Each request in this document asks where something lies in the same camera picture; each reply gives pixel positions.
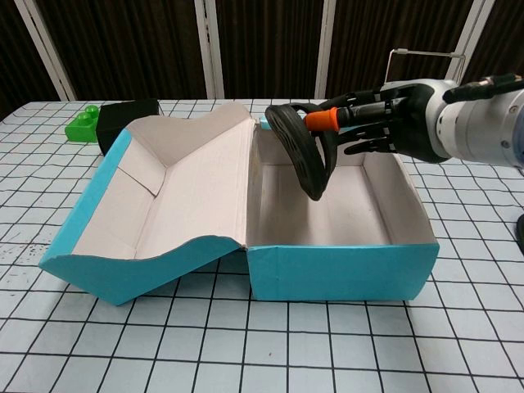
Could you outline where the black folding screen white frame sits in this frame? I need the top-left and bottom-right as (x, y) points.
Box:
(0, 0), (524, 122)

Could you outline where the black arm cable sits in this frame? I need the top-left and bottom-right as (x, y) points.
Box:
(444, 73), (524, 104)

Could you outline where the green toy building block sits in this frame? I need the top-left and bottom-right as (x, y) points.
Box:
(64, 105), (102, 144)

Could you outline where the blue cardboard shoe box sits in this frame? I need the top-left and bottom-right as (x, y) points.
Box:
(38, 102), (441, 308)

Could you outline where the white wire stand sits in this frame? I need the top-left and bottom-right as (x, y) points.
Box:
(386, 47), (467, 88)

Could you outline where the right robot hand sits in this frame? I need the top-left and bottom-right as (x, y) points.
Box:
(305, 79), (455, 161)

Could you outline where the white checked tablecloth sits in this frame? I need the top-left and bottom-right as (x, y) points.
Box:
(0, 97), (524, 393)

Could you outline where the small black box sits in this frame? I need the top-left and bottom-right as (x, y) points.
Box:
(97, 97), (163, 156)

